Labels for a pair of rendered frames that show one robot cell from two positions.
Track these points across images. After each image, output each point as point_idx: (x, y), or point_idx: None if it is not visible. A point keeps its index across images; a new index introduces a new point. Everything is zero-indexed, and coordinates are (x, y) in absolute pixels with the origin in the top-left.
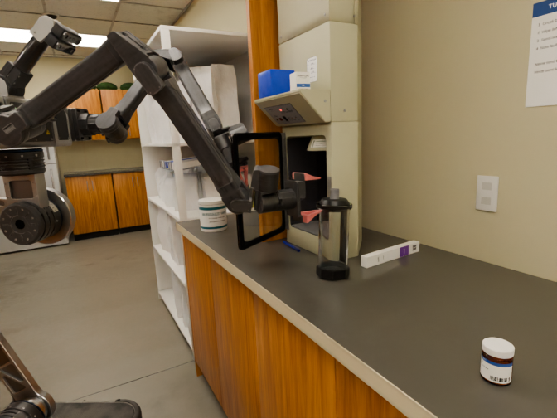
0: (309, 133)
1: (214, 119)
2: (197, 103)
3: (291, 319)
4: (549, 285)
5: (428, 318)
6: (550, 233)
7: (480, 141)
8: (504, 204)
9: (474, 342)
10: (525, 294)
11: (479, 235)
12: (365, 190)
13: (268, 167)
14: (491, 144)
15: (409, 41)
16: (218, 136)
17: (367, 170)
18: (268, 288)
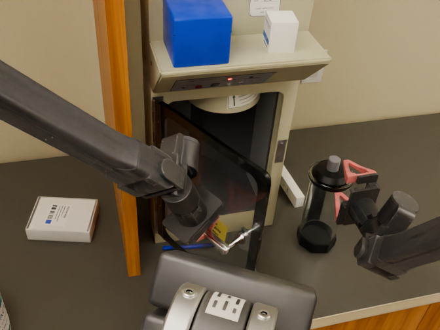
0: (242, 92)
1: (165, 161)
2: (104, 146)
3: (395, 309)
4: (372, 128)
5: (425, 216)
6: (361, 86)
7: (311, 16)
8: (327, 73)
9: None
10: (387, 148)
11: (300, 105)
12: (129, 96)
13: (400, 198)
14: (323, 19)
15: None
16: (191, 188)
17: (132, 69)
18: (339, 310)
